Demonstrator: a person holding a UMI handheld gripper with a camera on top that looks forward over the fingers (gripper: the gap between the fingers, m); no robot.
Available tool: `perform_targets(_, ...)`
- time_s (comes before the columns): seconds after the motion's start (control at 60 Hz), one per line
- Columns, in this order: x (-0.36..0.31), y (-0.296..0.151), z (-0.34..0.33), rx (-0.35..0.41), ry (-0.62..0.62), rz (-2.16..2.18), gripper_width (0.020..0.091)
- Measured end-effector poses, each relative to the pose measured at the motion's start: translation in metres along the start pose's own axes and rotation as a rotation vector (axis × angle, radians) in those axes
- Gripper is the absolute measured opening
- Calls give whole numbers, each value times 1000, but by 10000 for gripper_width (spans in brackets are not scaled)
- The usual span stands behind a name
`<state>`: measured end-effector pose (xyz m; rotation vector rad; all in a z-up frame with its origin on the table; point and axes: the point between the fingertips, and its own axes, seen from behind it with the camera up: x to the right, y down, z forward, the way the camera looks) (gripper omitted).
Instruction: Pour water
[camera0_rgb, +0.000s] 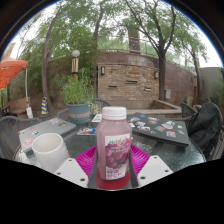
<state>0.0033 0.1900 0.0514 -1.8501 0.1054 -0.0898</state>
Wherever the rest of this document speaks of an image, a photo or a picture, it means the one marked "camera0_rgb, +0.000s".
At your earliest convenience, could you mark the green plant in blue pot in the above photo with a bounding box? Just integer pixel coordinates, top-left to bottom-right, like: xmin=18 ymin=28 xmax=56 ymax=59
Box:
xmin=59 ymin=76 xmax=96 ymax=125

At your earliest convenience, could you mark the silver laptop with stickers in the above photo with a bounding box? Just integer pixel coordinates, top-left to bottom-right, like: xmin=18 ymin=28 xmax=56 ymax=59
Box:
xmin=18 ymin=117 xmax=78 ymax=154

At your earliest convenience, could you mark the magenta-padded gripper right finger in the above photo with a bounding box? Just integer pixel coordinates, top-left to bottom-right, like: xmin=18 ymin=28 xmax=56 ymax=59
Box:
xmin=128 ymin=143 xmax=174 ymax=188

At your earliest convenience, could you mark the tree with dark trunk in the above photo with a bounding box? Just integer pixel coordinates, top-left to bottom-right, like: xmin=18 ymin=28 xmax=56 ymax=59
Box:
xmin=123 ymin=0 xmax=179 ymax=103

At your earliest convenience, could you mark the white ceramic cup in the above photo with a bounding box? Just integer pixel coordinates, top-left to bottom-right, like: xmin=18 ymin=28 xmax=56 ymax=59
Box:
xmin=31 ymin=132 xmax=71 ymax=174

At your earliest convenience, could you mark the black backpack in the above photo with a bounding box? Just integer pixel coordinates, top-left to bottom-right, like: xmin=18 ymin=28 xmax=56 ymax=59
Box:
xmin=188 ymin=101 xmax=224 ymax=151

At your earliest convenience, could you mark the pink drink bottle white cap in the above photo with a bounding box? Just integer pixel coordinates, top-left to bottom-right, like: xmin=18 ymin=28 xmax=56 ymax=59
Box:
xmin=95 ymin=106 xmax=133 ymax=182

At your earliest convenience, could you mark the blue yellow striped bollard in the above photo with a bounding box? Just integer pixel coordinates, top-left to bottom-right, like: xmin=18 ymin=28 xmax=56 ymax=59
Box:
xmin=40 ymin=96 xmax=50 ymax=116

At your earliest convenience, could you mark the garden lamp post white globe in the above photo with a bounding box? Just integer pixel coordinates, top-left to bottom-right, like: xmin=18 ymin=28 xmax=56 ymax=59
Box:
xmin=70 ymin=49 xmax=81 ymax=79

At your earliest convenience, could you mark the orange patio umbrella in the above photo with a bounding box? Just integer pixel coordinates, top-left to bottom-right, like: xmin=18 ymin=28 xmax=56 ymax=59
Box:
xmin=0 ymin=56 xmax=34 ymax=119

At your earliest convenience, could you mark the leaning tree with brown trunk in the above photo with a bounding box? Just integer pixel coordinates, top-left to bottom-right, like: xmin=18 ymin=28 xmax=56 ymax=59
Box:
xmin=39 ymin=3 xmax=108 ymax=116

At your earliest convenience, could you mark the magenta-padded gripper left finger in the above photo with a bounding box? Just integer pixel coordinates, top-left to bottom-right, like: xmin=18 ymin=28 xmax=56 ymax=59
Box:
xmin=53 ymin=144 xmax=99 ymax=189

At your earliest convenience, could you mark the white booklet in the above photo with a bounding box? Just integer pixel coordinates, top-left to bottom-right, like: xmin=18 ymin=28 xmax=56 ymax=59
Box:
xmin=90 ymin=113 xmax=103 ymax=124

